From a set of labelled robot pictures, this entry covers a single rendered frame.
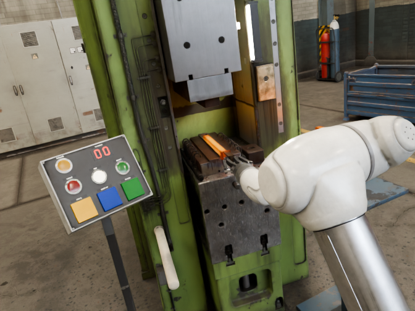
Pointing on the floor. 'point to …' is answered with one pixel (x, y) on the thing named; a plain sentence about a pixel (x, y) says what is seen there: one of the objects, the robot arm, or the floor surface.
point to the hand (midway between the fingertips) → (228, 157)
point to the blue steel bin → (380, 92)
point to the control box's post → (118, 262)
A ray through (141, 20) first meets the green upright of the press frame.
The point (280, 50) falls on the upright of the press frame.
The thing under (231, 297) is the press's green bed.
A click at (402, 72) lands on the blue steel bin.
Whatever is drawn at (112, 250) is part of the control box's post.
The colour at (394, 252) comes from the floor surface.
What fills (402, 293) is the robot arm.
